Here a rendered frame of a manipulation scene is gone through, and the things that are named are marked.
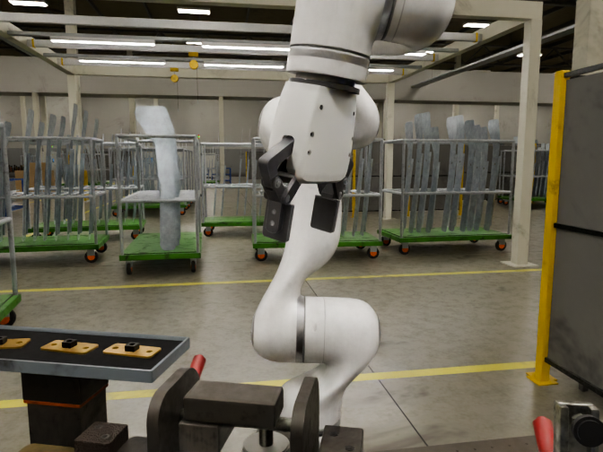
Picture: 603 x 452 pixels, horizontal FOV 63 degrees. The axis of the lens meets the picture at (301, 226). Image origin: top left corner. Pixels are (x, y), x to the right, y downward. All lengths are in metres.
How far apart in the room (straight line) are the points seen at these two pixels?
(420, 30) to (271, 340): 0.56
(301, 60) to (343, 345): 0.53
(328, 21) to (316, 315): 0.53
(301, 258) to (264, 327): 0.14
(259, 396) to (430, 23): 0.44
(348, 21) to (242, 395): 0.42
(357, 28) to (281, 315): 0.52
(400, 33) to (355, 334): 0.52
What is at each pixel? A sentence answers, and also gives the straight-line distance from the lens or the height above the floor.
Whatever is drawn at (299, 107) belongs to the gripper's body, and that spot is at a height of 1.51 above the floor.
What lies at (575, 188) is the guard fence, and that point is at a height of 1.29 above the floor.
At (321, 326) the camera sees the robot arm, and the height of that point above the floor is 1.17.
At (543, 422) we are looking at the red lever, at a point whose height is 1.15.
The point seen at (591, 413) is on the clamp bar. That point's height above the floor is 1.21.
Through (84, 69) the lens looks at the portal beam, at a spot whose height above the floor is 3.39.
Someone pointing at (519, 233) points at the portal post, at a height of 0.45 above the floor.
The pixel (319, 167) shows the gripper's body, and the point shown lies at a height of 1.45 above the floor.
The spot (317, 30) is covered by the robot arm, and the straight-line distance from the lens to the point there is 0.51.
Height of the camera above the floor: 1.46
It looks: 8 degrees down
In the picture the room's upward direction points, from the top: straight up
